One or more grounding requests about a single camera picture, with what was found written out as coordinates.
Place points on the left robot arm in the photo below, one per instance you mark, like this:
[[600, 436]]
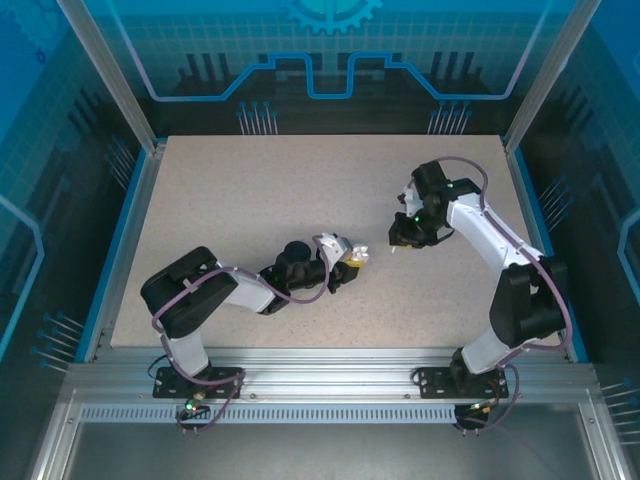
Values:
[[250, 295]]

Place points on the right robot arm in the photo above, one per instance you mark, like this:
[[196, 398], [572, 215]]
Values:
[[480, 225]]

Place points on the small lit connector board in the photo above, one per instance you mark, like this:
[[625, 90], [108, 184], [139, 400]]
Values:
[[480, 407], [194, 402]]

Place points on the grey metal sheet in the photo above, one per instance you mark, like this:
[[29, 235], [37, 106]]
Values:
[[325, 450]]

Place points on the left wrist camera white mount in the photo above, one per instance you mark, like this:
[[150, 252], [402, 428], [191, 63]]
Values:
[[334, 247]]

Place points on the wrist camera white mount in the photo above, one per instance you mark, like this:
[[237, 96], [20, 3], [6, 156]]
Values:
[[412, 202], [334, 247]]

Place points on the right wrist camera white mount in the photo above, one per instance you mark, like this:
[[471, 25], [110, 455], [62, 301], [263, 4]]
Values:
[[412, 202]]

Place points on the aluminium side rail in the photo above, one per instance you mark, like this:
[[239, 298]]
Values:
[[520, 185], [130, 215]]

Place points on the aluminium mounting rail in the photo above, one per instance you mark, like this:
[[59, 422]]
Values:
[[325, 370]]

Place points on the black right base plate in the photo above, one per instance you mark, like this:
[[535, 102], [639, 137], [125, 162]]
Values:
[[435, 385]]

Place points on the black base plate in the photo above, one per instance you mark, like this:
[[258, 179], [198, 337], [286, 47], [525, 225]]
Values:
[[167, 391], [435, 385]]

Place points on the aluminium frame post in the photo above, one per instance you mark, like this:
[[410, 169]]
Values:
[[115, 85], [545, 85]]

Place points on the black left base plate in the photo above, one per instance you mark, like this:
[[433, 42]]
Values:
[[167, 391]]

